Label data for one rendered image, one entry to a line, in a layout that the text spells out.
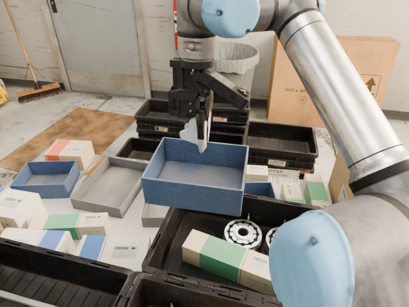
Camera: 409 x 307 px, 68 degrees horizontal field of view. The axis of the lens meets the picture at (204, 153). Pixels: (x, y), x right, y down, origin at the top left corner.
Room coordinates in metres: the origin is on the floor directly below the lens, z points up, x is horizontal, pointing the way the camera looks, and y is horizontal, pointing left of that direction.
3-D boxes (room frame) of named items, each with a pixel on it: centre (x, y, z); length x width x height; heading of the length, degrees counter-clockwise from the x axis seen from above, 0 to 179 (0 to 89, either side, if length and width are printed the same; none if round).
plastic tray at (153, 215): (0.85, 0.11, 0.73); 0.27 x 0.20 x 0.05; 0
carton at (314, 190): (0.81, -0.41, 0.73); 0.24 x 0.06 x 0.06; 173
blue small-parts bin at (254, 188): (0.79, -0.15, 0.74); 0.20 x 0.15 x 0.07; 91
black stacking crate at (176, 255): (0.49, -0.09, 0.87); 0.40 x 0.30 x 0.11; 75
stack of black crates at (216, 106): (1.95, -0.11, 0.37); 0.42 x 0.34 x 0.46; 79
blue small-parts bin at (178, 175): (0.51, 0.01, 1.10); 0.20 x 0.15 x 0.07; 79
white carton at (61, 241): (0.57, 0.51, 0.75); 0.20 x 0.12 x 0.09; 86
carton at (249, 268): (0.46, -0.07, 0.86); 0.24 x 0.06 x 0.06; 66
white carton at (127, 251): (0.54, 0.26, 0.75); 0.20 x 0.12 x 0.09; 90
